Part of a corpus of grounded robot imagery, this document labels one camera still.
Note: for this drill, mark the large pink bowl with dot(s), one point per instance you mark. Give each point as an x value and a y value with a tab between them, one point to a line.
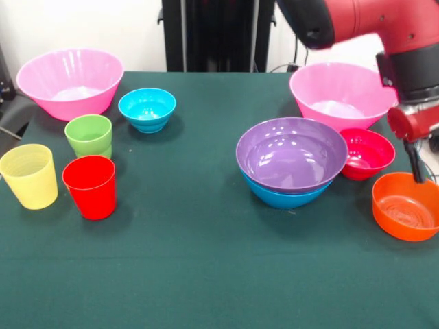
343	116
75	108

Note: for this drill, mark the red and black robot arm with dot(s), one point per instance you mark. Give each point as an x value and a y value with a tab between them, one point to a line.
377	17

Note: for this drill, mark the red cup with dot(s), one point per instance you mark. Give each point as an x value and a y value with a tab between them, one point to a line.
92	195

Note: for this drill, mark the purple bowl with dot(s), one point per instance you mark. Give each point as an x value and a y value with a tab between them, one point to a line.
291	161

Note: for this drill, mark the dark green tablecloth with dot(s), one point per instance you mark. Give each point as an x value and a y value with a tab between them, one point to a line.
192	257

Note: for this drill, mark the dark grey chair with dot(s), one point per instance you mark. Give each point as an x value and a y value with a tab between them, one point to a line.
13	113

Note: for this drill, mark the small blue bowl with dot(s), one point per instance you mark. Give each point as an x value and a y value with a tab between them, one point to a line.
147	106

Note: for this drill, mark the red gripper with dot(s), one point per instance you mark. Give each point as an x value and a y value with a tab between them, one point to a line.
418	121

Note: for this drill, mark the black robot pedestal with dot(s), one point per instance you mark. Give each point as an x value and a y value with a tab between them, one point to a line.
219	34

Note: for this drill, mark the green cup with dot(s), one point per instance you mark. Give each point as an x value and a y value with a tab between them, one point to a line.
87	133

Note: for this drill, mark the crimson bowl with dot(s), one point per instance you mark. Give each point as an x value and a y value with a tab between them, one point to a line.
370	154

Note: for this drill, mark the orange bowl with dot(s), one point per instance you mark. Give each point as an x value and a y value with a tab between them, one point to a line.
404	209

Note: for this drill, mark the yellow cup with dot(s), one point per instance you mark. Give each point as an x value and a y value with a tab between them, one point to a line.
31	185

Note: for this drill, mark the black rounded floor base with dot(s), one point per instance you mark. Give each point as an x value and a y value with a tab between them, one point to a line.
433	144

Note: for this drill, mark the large blue bowl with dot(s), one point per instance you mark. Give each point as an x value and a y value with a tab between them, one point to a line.
284	200

